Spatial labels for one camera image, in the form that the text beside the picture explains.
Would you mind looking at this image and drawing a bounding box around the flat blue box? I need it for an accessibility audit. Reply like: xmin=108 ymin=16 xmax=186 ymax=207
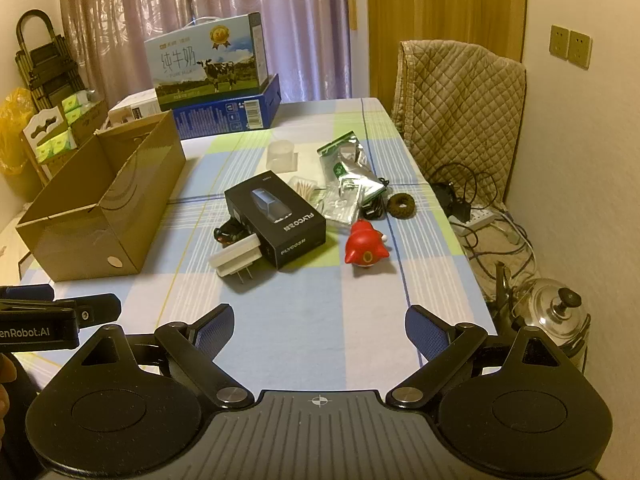
xmin=171 ymin=74 xmax=281 ymax=141

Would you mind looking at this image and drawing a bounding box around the mauve curtain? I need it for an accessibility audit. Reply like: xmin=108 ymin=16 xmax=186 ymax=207
xmin=57 ymin=0 xmax=351 ymax=106

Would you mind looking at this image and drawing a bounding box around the power strip with cables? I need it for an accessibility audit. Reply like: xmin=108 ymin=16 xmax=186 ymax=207
xmin=430 ymin=162 xmax=538 ymax=291

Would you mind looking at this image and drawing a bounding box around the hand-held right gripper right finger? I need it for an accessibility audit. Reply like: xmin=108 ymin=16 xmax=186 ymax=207
xmin=386 ymin=305 xmax=568 ymax=410

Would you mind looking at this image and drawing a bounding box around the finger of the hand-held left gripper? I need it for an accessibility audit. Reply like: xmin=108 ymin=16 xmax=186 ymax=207
xmin=0 ymin=293 xmax=122 ymax=325
xmin=0 ymin=284 xmax=54 ymax=301

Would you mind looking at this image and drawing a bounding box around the cotton swab packet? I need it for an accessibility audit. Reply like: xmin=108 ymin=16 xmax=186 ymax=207
xmin=289 ymin=176 xmax=328 ymax=206

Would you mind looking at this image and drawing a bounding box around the silver foil bag green label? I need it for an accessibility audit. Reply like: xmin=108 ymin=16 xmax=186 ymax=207
xmin=327 ymin=157 xmax=388 ymax=203

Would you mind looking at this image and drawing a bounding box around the black folding rack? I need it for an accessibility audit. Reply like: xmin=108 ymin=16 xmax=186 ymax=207
xmin=15 ymin=10 xmax=83 ymax=106

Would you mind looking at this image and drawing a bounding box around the wooden door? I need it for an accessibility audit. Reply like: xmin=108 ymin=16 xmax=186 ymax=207
xmin=365 ymin=0 xmax=528 ymax=106

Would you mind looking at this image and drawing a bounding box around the black cable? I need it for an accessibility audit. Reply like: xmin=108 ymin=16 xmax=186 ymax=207
xmin=357 ymin=175 xmax=396 ymax=221

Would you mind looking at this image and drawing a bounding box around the black shaver box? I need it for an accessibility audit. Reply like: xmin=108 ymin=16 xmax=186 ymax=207
xmin=223 ymin=174 xmax=327 ymax=271

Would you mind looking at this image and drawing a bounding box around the quilted beige chair cover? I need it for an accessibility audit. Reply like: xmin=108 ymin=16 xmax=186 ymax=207
xmin=391 ymin=40 xmax=527 ymax=206

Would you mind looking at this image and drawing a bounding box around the small black toy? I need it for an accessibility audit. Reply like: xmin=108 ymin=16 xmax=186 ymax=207
xmin=213 ymin=220 xmax=251 ymax=246

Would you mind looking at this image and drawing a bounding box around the red toy figure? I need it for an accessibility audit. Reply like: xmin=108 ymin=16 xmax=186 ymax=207
xmin=345 ymin=219 xmax=393 ymax=271

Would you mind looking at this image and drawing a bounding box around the white charger plug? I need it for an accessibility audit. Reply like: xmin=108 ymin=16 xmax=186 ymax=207
xmin=209 ymin=234 xmax=262 ymax=286

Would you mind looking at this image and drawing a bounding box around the cow print milk carton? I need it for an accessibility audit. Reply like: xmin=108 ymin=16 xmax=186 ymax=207
xmin=144 ymin=12 xmax=271 ymax=111

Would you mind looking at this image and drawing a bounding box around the brown cardboard box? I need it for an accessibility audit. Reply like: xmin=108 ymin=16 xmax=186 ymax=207
xmin=15 ymin=111 xmax=187 ymax=282

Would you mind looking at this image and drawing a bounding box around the white appliance box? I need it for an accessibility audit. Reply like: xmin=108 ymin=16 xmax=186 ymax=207
xmin=107 ymin=89 xmax=162 ymax=128

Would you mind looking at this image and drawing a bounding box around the yellow plastic bag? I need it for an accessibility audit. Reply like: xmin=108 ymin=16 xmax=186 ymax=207
xmin=0 ymin=87 xmax=38 ymax=176

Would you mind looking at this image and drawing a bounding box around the clear plastic cup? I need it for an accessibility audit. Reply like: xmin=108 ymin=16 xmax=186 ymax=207
xmin=266 ymin=140 xmax=299 ymax=175

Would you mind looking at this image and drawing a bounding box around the person's left hand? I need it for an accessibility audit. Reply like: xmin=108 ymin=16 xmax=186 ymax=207
xmin=0 ymin=354 xmax=18 ymax=423

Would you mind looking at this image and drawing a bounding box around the white power strip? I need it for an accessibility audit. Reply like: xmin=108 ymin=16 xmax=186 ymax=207
xmin=447 ymin=207 xmax=498 ymax=236

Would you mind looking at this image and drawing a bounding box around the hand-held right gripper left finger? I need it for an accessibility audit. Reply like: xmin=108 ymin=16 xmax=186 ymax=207
xmin=75 ymin=304 xmax=253 ymax=410

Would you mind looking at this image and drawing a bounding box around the stainless steel kettle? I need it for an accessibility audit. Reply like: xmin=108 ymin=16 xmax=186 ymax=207
xmin=495 ymin=262 xmax=592 ymax=371

